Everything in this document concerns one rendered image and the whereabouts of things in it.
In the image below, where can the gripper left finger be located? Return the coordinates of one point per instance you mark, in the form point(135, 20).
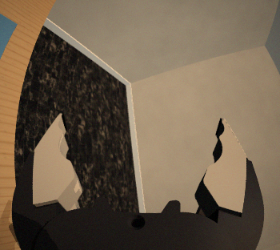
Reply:
point(47, 186)

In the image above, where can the light blue bench mat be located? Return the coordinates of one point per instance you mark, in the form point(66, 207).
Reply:
point(6, 30)

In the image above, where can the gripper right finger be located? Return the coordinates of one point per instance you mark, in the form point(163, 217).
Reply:
point(229, 192)

